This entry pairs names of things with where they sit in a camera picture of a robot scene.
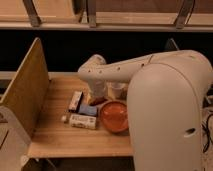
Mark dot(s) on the long snack bar package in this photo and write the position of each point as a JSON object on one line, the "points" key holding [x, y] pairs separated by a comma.
{"points": [[75, 101]]}

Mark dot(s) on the blue sponge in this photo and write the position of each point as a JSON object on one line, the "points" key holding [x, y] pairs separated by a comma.
{"points": [[88, 110]]}

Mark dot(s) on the right dark side panel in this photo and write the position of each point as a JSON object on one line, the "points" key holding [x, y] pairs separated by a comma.
{"points": [[171, 45]]}

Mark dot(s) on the wooden shelf with brackets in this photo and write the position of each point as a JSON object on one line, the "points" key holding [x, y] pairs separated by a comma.
{"points": [[108, 15]]}

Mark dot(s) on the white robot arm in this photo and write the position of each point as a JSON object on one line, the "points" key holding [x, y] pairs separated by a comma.
{"points": [[164, 105]]}

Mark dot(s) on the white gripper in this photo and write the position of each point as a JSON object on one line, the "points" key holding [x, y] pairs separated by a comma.
{"points": [[97, 89]]}

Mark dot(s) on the orange ceramic bowl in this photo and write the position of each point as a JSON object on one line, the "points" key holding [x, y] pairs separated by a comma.
{"points": [[113, 116]]}

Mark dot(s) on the left wooden side panel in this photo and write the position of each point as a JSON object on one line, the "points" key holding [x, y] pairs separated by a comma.
{"points": [[23, 99]]}

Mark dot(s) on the white bottle lying down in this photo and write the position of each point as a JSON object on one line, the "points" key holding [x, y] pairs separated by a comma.
{"points": [[80, 121]]}

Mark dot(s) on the clear plastic cup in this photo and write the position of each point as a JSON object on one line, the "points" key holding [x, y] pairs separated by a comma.
{"points": [[117, 89]]}

